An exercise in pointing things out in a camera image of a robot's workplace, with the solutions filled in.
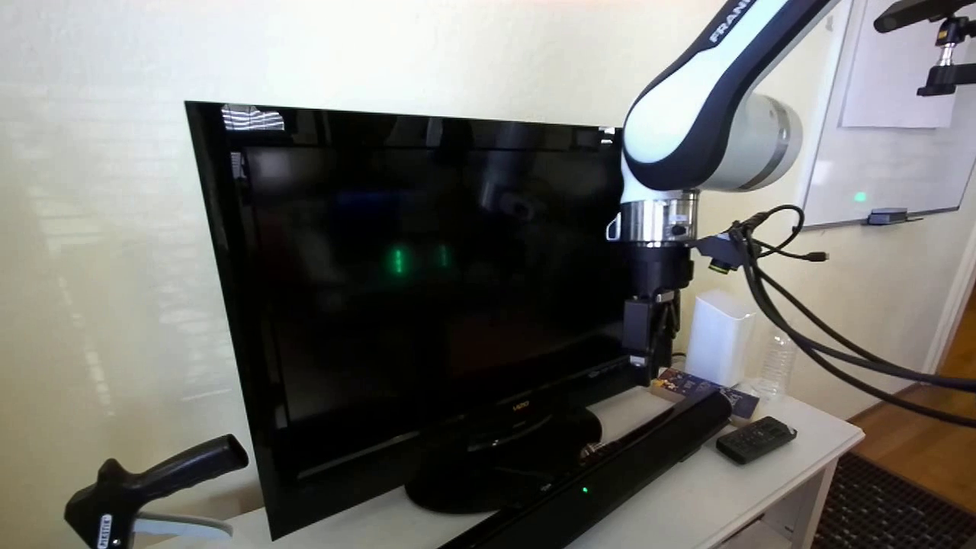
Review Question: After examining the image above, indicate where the black soundbar speaker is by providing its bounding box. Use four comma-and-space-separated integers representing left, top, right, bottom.
436, 390, 734, 549

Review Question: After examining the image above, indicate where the dark floor mat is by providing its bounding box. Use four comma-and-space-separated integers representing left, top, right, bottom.
811, 451, 976, 549

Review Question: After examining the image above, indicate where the blue printed booklet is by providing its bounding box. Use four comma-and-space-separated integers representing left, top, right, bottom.
650, 368, 760, 425

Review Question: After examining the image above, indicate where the black clamp handle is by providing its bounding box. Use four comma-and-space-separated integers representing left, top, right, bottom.
64, 434, 250, 549

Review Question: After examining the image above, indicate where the white box device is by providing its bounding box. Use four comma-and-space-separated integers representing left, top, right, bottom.
683, 289, 756, 389

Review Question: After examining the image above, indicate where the black flat screen television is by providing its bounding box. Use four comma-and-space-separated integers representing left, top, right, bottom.
185, 101, 650, 541

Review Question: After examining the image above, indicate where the black remote control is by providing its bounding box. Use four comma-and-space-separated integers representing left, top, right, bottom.
715, 416, 798, 466

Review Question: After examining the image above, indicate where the clear plastic water bottle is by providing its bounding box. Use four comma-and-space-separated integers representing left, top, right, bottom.
755, 331, 798, 402

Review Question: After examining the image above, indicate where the whiteboard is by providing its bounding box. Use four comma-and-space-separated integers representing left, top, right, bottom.
796, 0, 976, 229

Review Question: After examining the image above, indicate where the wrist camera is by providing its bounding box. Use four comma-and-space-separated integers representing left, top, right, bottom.
692, 233, 746, 275

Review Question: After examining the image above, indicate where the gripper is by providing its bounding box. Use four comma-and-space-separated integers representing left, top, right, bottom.
622, 241, 695, 387

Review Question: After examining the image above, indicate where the camera on mount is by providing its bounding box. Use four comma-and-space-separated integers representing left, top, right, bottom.
872, 0, 976, 98

